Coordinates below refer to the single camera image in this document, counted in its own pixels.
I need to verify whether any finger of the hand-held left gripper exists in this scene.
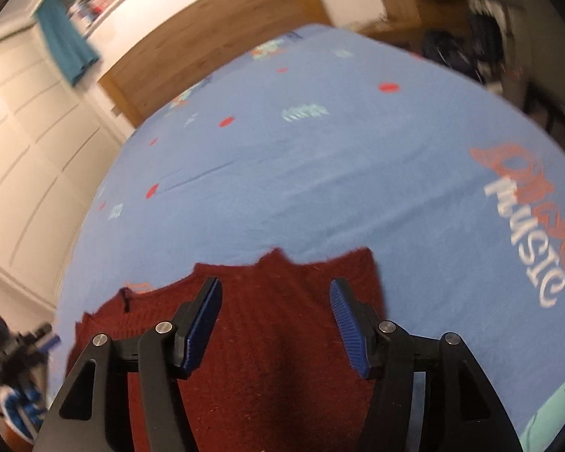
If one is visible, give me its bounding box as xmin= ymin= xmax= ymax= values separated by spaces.
xmin=26 ymin=322 xmax=61 ymax=355

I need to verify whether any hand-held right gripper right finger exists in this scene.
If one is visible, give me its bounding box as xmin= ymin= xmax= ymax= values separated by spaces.
xmin=330 ymin=279 xmax=523 ymax=452

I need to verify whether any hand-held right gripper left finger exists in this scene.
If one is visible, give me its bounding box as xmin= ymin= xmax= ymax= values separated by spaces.
xmin=35 ymin=277 xmax=223 ymax=452

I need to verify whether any dark red knit sweater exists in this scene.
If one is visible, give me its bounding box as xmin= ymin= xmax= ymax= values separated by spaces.
xmin=66 ymin=247 xmax=391 ymax=452

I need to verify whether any blue white shoe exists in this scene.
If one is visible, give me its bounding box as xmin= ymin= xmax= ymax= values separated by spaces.
xmin=0 ymin=381 xmax=45 ymax=441

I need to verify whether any blue dinosaur print bedsheet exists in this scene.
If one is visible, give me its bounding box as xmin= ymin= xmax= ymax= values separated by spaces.
xmin=47 ymin=23 xmax=565 ymax=452

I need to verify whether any white wardrobe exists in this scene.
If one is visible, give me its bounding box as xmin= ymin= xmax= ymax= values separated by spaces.
xmin=0 ymin=23 xmax=133 ymax=312

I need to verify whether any black backpack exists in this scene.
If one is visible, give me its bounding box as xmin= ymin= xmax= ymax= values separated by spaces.
xmin=421 ymin=28 xmax=476 ymax=73

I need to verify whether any wooden headboard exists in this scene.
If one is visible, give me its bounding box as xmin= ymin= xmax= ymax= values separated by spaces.
xmin=98 ymin=0 xmax=330 ymax=128

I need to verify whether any teal curtain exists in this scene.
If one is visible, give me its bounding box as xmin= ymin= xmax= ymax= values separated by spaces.
xmin=35 ymin=0 xmax=99 ymax=86

